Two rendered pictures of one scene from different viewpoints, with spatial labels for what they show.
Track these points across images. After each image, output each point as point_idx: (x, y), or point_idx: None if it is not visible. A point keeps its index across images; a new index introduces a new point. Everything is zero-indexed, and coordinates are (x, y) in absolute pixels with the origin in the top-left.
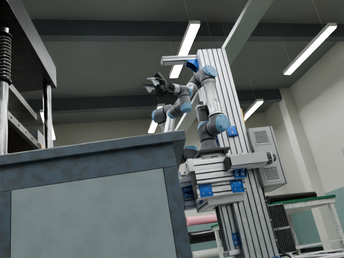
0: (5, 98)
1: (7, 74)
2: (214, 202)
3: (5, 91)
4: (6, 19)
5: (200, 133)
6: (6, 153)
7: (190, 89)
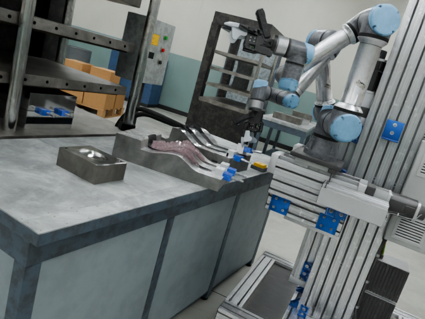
0: (26, 14)
1: None
2: (292, 219)
3: (28, 4)
4: None
5: (317, 121)
6: (18, 87)
7: (310, 54)
